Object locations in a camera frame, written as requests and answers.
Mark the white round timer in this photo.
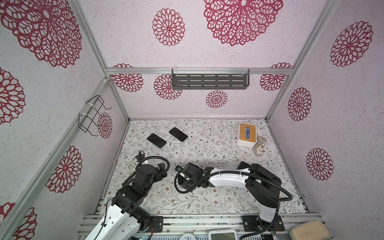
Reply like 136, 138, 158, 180
180, 233, 197, 240

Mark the black phone far middle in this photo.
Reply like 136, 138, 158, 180
169, 127, 188, 142

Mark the black phone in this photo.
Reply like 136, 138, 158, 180
147, 134, 167, 149
169, 127, 188, 142
237, 162, 251, 170

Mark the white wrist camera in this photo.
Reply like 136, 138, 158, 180
135, 150, 146, 163
175, 165, 184, 173

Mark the grey wall shelf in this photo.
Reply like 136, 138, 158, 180
171, 69, 250, 90

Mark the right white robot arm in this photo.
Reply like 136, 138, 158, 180
175, 162, 282, 224

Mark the right black corrugated cable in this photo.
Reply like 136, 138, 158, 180
173, 169, 294, 240

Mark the beige sponge block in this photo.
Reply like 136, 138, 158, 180
289, 221, 330, 240

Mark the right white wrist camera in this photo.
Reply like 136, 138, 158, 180
175, 165, 184, 173

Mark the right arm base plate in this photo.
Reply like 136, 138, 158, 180
242, 215, 286, 232

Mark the black wire wall rack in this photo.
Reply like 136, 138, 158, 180
78, 95, 113, 139

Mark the black phone far left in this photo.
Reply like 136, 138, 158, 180
147, 134, 167, 149

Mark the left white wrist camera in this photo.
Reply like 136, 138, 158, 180
135, 150, 146, 163

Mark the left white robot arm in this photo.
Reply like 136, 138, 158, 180
86, 160, 170, 240

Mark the white wooden-top tissue box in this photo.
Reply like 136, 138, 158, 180
237, 123, 257, 148

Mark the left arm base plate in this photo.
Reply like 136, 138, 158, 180
144, 216, 164, 234

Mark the black phone near right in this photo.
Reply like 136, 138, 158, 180
237, 162, 251, 170

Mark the white display device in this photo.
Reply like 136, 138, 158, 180
208, 229, 239, 240

